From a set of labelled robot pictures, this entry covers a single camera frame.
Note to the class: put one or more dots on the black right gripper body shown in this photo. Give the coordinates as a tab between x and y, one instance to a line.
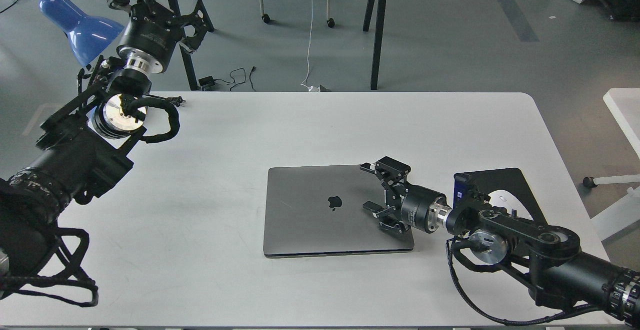
424	209

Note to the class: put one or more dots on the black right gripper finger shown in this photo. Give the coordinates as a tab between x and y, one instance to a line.
392	175
388	221

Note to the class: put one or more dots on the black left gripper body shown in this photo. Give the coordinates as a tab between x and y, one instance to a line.
147	31

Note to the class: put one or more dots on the grey laptop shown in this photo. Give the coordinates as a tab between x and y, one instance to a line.
318	211

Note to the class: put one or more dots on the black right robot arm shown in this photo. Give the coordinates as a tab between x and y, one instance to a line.
497	225

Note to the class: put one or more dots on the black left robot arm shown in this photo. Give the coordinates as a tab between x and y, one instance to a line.
85	144

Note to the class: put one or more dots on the blue desk lamp shade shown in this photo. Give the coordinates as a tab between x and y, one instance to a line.
87	35

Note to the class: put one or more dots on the black mouse pad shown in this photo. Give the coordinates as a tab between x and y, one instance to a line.
487	181

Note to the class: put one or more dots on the white computer mouse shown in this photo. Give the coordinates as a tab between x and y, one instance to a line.
499	198

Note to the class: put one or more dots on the black power adapter with cable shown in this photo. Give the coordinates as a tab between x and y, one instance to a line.
238	77

